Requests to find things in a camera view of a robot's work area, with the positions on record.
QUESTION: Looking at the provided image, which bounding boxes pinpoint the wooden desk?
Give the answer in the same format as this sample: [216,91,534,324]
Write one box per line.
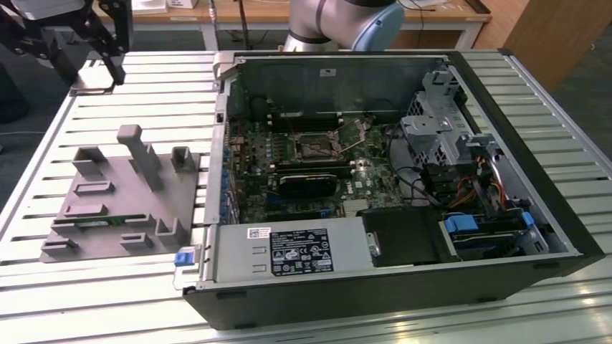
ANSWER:
[131,0,494,51]

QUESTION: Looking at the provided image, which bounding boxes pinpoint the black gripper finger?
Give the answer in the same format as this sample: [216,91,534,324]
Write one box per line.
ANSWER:
[88,0,134,87]
[0,6,80,87]

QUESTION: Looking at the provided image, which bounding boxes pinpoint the green motherboard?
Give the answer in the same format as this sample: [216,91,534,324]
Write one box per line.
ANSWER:
[224,114,422,225]

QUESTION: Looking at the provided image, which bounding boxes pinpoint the grey parts rack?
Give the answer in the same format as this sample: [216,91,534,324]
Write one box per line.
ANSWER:
[38,124,202,265]

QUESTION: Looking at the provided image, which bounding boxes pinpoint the small silver heatsink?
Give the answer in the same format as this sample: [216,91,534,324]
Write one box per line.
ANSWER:
[342,199,374,216]

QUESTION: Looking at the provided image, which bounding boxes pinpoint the wooden cabinet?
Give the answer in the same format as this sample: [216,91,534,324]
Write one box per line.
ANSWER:
[478,0,612,94]

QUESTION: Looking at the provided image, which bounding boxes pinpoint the black air shroud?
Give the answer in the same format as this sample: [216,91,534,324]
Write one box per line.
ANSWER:
[358,207,454,268]

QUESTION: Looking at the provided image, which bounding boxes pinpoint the black wire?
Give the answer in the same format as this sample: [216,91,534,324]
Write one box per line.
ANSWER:
[391,166,446,209]

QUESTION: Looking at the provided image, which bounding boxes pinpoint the coloured wire bundle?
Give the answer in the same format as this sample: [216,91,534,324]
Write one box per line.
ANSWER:
[454,177,508,209]

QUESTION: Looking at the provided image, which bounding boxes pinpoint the blue case latch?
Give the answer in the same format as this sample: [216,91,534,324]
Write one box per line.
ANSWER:
[175,249,198,268]

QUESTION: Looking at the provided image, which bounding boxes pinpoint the silver metal drive cage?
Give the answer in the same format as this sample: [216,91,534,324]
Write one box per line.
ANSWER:
[399,70,479,166]

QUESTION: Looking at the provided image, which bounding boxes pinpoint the hard disk in blue carrier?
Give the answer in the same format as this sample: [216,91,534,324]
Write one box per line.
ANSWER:
[439,211,536,259]

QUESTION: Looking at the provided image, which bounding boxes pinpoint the black graphics card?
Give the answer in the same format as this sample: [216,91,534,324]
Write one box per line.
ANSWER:
[276,173,339,198]

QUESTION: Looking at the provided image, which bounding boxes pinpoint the silver power supply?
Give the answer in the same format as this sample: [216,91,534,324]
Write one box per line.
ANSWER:
[212,216,379,282]

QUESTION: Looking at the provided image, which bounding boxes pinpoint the metal socket cover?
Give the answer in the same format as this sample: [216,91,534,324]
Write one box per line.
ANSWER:
[336,116,374,151]

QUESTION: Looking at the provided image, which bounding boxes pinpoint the black open PC case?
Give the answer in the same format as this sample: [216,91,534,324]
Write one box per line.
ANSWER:
[182,48,607,333]

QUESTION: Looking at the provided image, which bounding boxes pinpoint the CPU socket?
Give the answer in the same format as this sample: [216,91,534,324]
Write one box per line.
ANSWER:
[291,132,343,162]

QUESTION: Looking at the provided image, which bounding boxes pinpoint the black RAM slot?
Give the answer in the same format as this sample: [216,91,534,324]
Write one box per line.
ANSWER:
[275,161,351,171]
[268,115,343,126]
[270,123,342,134]

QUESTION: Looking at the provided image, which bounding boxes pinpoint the green RAM stick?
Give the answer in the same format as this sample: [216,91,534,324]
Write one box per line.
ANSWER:
[76,214,144,229]

